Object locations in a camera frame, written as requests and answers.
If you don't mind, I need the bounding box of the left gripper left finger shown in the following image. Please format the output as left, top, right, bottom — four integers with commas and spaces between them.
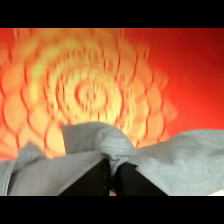
59, 157, 112, 197

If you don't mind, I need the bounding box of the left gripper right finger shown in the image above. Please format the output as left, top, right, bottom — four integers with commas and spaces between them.
114, 162, 170, 197

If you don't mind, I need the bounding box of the grey garment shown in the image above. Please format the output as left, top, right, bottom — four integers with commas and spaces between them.
0, 121, 224, 197

